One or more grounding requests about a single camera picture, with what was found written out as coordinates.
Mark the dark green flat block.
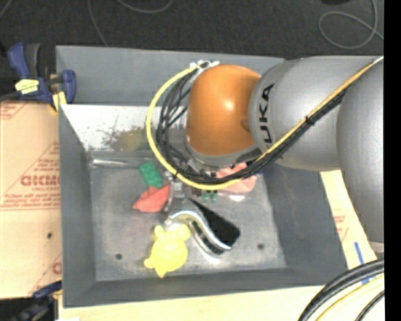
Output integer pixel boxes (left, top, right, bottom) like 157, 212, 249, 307
138, 161, 164, 189

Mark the pink crumpled packet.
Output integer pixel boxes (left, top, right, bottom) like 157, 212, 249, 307
216, 163, 258, 194

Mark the yellow toy animal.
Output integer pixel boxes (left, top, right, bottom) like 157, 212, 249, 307
143, 223, 191, 279

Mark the grey metal bin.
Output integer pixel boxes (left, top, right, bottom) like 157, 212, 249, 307
55, 45, 351, 308

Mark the brown cardboard board, red print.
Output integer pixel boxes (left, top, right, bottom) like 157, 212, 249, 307
0, 100, 379, 301

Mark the black and chrome curved tool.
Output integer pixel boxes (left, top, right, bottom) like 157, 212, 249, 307
164, 197, 241, 256

